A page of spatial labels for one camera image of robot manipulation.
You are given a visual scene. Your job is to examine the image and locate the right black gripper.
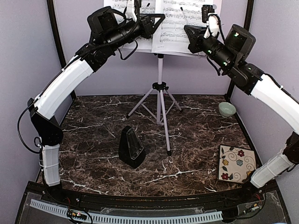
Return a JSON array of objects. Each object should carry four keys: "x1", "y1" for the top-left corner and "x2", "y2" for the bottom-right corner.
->
[{"x1": 184, "y1": 24, "x2": 235, "y2": 71}]

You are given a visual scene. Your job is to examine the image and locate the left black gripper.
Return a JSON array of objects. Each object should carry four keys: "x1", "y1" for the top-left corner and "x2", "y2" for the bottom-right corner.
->
[{"x1": 106, "y1": 12, "x2": 166, "y2": 49}]

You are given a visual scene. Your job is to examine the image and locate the sheet music page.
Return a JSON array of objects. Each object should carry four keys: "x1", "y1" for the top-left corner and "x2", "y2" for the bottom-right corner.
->
[
  {"x1": 104, "y1": 0, "x2": 157, "y2": 53},
  {"x1": 152, "y1": 0, "x2": 214, "y2": 57}
]

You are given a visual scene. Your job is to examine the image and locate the white music stand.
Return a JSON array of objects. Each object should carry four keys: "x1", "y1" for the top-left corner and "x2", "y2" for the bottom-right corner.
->
[{"x1": 104, "y1": 0, "x2": 222, "y2": 156}]

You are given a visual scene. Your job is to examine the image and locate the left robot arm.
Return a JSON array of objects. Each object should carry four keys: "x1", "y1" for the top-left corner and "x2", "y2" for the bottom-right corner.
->
[{"x1": 26, "y1": 2, "x2": 165, "y2": 203}]

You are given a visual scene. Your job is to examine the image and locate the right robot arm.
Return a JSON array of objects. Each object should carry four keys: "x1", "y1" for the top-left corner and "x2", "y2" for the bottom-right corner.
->
[{"x1": 184, "y1": 24, "x2": 299, "y2": 203}]

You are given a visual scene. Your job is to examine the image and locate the pale green bowl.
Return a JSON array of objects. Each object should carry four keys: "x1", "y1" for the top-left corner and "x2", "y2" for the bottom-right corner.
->
[{"x1": 218, "y1": 102, "x2": 236, "y2": 118}]

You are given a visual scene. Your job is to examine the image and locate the black metronome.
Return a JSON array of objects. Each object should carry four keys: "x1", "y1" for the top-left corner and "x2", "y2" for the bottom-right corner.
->
[{"x1": 118, "y1": 126, "x2": 146, "y2": 168}]

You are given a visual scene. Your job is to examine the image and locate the floral square coaster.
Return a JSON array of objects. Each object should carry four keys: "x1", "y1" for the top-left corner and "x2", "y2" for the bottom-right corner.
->
[{"x1": 218, "y1": 145, "x2": 256, "y2": 184}]

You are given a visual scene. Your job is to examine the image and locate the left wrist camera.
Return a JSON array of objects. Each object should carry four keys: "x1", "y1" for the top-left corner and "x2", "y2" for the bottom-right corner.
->
[{"x1": 123, "y1": 0, "x2": 142, "y2": 22}]

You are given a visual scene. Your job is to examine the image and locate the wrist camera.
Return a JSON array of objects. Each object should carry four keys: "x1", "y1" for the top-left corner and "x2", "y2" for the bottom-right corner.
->
[
  {"x1": 123, "y1": 0, "x2": 142, "y2": 22},
  {"x1": 201, "y1": 5, "x2": 220, "y2": 39}
]

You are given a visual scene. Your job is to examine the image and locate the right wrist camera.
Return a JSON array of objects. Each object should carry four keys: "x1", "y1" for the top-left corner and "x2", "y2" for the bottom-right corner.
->
[{"x1": 201, "y1": 5, "x2": 220, "y2": 39}]

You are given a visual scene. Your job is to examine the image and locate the right black corner post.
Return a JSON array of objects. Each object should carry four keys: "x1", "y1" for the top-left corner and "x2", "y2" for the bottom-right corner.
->
[{"x1": 225, "y1": 0, "x2": 255, "y2": 102}]

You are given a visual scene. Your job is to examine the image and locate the black corner post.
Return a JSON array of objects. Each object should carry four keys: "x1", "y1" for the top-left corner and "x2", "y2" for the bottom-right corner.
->
[
  {"x1": 225, "y1": 0, "x2": 255, "y2": 102},
  {"x1": 46, "y1": 0, "x2": 77, "y2": 98}
]

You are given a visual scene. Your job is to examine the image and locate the left black corner post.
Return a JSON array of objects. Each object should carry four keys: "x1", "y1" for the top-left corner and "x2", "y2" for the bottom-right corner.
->
[{"x1": 46, "y1": 0, "x2": 77, "y2": 98}]

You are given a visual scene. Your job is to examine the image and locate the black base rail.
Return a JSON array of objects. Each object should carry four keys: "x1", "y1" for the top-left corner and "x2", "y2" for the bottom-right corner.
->
[{"x1": 25, "y1": 181, "x2": 265, "y2": 210}]

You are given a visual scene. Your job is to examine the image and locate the grey cable duct strip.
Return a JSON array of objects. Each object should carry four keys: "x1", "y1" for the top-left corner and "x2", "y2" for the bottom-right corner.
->
[{"x1": 29, "y1": 199, "x2": 223, "y2": 224}]

